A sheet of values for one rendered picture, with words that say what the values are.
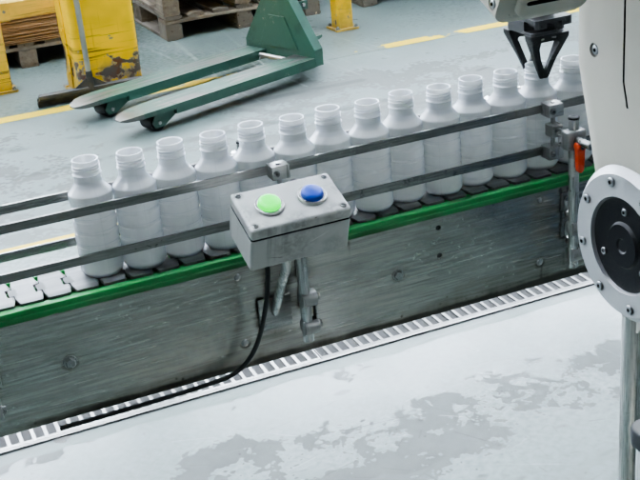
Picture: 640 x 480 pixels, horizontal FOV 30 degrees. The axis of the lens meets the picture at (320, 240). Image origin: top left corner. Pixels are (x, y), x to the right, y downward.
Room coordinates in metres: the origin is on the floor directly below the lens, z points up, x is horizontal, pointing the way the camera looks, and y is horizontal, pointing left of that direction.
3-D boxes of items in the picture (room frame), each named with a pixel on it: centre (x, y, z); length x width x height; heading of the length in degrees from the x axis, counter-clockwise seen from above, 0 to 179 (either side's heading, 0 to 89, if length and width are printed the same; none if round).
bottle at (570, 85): (1.80, -0.41, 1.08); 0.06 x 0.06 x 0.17
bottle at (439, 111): (1.71, -0.20, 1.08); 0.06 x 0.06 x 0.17
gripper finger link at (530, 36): (1.78, -0.36, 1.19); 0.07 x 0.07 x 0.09; 21
